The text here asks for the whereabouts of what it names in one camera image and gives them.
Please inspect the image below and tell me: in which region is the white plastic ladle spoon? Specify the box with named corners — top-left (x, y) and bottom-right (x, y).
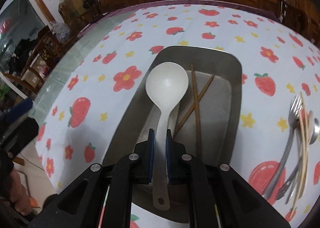
top-left (145, 62), bottom-right (189, 211)

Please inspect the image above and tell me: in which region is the silver metal fork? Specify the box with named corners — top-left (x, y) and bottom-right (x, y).
top-left (276, 157), bottom-right (302, 205)
top-left (263, 95), bottom-right (303, 200)

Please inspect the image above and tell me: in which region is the large silver metal spoon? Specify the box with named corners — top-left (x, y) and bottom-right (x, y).
top-left (309, 118), bottom-right (320, 145)

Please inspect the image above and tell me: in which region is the grey metal tray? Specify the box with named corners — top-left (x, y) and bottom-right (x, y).
top-left (102, 46), bottom-right (242, 227)

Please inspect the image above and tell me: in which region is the carved wooden armchair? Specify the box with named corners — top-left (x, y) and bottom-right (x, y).
top-left (279, 0), bottom-right (319, 47)

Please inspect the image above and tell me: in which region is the person's left hand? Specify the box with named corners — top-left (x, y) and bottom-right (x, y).
top-left (1, 168), bottom-right (33, 216)

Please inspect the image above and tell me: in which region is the wooden side chair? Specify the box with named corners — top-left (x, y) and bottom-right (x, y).
top-left (3, 30), bottom-right (64, 94)

